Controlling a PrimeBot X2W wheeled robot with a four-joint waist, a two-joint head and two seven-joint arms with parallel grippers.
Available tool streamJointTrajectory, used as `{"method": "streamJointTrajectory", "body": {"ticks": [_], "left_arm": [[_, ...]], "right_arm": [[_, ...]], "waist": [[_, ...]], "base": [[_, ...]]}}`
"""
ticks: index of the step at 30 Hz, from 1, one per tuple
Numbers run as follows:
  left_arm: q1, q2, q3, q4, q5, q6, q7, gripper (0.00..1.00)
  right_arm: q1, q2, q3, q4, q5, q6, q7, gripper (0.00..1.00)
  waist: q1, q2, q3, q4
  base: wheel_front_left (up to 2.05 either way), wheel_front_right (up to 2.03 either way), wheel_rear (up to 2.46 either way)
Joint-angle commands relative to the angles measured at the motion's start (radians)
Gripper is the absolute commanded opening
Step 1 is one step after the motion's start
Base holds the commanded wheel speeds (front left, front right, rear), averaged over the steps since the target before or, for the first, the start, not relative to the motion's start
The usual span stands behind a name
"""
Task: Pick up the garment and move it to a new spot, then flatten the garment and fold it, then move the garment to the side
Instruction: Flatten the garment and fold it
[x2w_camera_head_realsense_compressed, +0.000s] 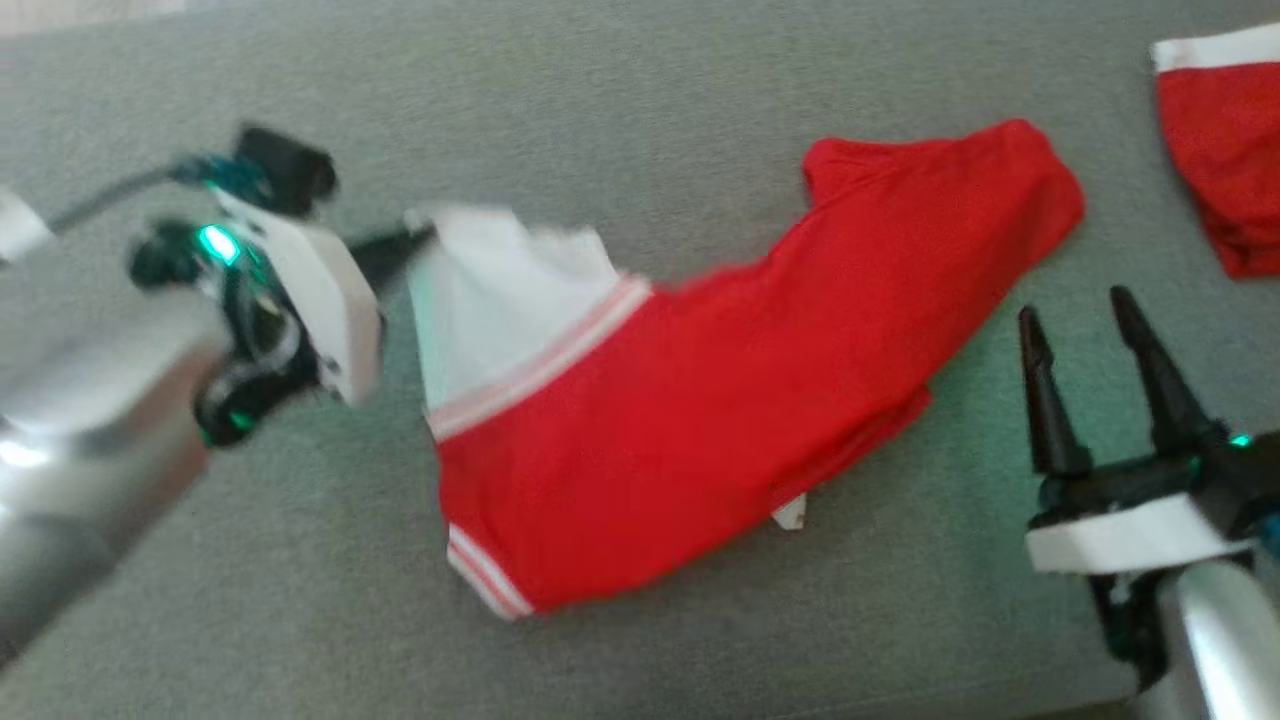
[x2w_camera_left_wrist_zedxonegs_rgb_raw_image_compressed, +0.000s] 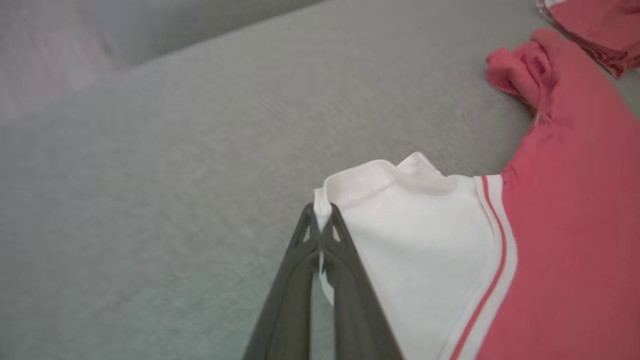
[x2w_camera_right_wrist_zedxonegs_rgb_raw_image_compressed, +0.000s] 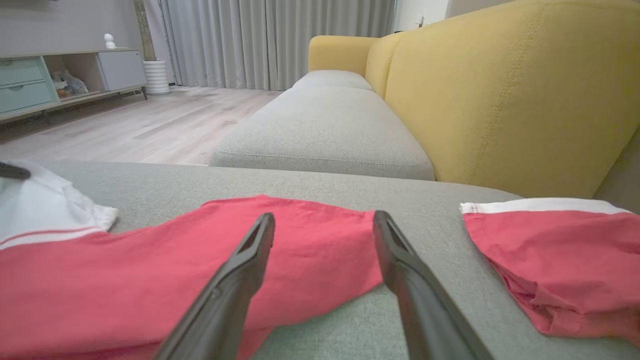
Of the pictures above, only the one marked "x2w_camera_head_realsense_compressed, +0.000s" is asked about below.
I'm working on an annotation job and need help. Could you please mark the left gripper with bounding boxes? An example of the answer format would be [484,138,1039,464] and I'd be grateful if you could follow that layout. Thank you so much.
[130,190,437,451]

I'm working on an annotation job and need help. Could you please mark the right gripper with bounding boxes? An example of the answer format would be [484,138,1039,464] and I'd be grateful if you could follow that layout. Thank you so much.
[1018,285,1256,681]

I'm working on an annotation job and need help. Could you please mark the red shorts with white stripes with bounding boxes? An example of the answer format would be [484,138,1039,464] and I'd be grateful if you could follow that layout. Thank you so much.
[405,118,1087,621]

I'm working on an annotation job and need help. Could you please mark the red garment with number print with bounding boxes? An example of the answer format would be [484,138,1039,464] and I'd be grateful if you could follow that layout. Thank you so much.
[1150,22,1280,281]

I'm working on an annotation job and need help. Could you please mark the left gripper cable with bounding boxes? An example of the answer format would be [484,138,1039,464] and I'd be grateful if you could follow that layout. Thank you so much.
[48,152,266,233]

